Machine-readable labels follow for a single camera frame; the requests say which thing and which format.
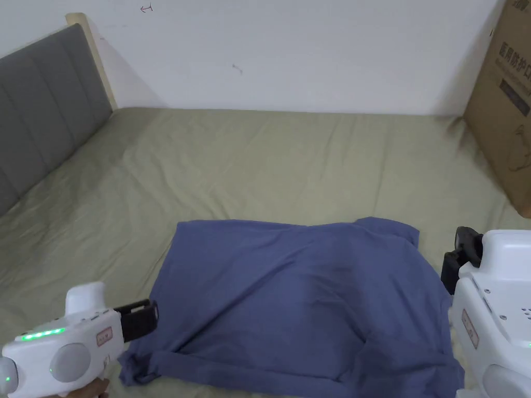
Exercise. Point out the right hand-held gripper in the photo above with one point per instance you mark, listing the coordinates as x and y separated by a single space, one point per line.
498 298

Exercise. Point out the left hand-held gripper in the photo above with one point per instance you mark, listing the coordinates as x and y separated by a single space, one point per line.
62 356

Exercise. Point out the dark blue shirt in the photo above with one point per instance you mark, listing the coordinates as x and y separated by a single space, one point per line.
298 298

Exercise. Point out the person's left hand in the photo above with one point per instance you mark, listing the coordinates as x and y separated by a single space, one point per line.
94 389

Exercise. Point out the brown cardboard carton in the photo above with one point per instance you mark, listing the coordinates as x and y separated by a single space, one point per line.
504 124

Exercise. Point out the bed with pale green sheet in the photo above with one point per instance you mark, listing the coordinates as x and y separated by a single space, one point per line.
290 166

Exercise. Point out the grey padded headboard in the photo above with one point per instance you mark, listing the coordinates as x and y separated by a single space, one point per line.
45 103

